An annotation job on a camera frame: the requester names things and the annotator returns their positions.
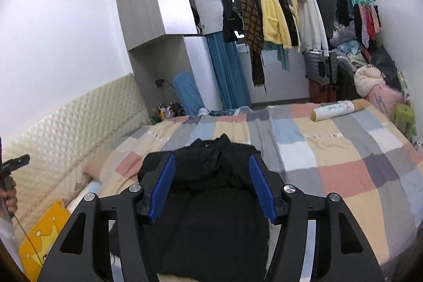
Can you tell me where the bunch of hanging socks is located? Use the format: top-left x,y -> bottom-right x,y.
353,3 -> 383,50

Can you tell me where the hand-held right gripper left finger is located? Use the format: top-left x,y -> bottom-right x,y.
37,152 -> 176,282

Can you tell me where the thin black cable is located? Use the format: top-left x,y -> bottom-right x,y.
11,214 -> 45,265

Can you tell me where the yellow crown pillow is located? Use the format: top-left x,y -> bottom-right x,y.
18,201 -> 72,281

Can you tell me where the green plastic stool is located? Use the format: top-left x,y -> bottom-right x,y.
393,103 -> 416,141

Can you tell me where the hanging teal scarf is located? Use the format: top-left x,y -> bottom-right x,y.
264,42 -> 291,73

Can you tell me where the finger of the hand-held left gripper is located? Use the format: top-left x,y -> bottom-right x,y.
2,154 -> 30,172

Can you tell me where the hanging brown houndstooth scarf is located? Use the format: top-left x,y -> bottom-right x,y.
238,0 -> 268,95

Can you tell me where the person's left forearm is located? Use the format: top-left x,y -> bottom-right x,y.
0,214 -> 24,273

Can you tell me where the hanging black jacket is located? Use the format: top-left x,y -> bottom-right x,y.
216,0 -> 247,44

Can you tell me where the white cylindrical bolster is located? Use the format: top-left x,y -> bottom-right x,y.
310,99 -> 371,122

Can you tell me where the black puffer jacket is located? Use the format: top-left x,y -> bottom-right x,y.
109,133 -> 270,281

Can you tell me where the cream quilted headboard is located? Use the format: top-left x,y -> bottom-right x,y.
0,73 -> 153,236

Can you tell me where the hanging white hoodie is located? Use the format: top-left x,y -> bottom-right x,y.
293,0 -> 330,57

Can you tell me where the nightstand clutter of bottles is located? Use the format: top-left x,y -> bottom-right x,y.
150,100 -> 186,120

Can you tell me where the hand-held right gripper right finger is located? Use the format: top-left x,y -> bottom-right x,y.
249,155 -> 385,282

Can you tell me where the person's left hand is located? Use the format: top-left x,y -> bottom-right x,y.
0,179 -> 19,215

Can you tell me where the pile of clothes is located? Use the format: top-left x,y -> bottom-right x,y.
329,21 -> 397,94

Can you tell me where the cream plush cushion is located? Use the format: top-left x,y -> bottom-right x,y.
354,66 -> 386,98

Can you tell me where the dark grey suitcase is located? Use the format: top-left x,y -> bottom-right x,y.
304,51 -> 341,86

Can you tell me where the checkered pastel blanket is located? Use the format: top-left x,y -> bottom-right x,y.
82,102 -> 423,282

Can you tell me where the hanging black coat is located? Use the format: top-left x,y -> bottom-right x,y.
268,0 -> 300,47

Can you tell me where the dark red box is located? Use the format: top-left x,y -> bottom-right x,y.
309,79 -> 341,104

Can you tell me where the hanging yellow fleece jacket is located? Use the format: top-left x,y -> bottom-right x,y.
254,0 -> 293,50

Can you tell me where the pink plush cushion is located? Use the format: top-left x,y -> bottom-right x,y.
367,85 -> 406,115

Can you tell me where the blue curtain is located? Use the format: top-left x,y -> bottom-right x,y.
205,33 -> 252,111

